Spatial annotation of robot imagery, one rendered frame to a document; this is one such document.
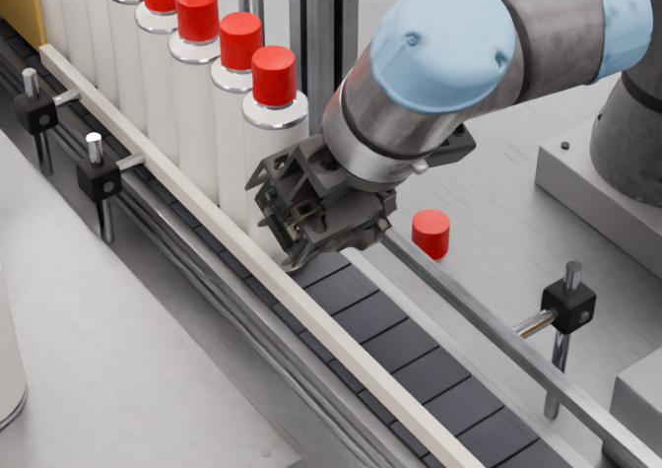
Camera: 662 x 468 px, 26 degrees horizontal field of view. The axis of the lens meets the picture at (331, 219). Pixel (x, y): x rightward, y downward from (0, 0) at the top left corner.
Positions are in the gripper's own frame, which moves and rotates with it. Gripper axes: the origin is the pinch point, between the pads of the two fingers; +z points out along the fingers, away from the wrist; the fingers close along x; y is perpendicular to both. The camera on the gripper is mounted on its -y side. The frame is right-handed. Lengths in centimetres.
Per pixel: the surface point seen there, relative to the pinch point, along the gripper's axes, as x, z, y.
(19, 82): -32.0, 27.0, 5.9
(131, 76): -21.4, 9.1, 2.8
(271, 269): 0.9, 1.6, 4.2
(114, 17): -25.2, 4.6, 3.2
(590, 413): 23.1, -16.6, -2.5
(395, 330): 10.1, 0.4, -1.7
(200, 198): -8.2, 6.9, 4.1
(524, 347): 16.9, -13.0, -3.0
